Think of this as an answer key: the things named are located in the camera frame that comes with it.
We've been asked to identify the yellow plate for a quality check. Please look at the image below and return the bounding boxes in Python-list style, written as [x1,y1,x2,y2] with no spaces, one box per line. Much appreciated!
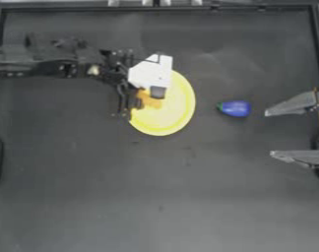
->
[128,70,199,137]

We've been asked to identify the purple toy eggplant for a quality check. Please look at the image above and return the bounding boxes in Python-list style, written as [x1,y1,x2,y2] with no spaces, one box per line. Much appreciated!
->
[215,99,254,118]

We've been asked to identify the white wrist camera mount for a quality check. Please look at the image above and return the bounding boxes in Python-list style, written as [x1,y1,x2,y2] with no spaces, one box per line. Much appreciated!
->
[127,53,175,99]

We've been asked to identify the black table frame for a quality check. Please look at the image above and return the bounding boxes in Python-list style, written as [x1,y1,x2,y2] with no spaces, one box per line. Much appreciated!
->
[0,2,319,185]

